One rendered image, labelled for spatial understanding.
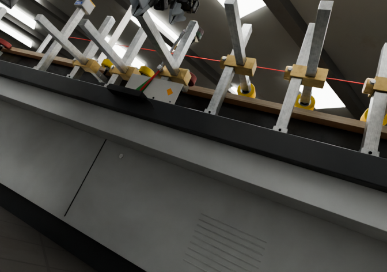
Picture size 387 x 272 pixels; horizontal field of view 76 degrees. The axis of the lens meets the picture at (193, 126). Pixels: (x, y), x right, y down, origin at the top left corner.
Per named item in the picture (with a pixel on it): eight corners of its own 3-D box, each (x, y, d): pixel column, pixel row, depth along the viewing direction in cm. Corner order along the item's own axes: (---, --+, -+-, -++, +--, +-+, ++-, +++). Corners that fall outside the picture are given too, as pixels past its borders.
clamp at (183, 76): (183, 79, 100) (188, 69, 101) (155, 74, 105) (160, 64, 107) (187, 87, 105) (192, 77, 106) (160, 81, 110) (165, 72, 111)
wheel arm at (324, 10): (332, 10, 60) (336, -1, 61) (316, 9, 61) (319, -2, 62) (307, 108, 103) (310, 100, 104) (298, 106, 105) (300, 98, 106)
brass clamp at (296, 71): (325, 80, 82) (329, 67, 83) (283, 73, 87) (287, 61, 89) (322, 90, 87) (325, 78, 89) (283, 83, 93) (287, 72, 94)
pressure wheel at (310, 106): (311, 90, 103) (291, 95, 104) (318, 106, 99) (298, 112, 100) (309, 97, 108) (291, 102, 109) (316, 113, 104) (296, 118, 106)
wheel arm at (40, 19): (37, 22, 96) (43, 13, 97) (31, 21, 97) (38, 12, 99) (103, 84, 134) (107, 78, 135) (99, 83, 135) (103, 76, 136)
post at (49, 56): (37, 70, 130) (81, 6, 143) (31, 69, 132) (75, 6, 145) (44, 75, 134) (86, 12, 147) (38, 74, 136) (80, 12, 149)
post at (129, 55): (102, 102, 108) (150, 19, 122) (97, 101, 109) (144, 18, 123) (107, 106, 111) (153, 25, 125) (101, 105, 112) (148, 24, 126)
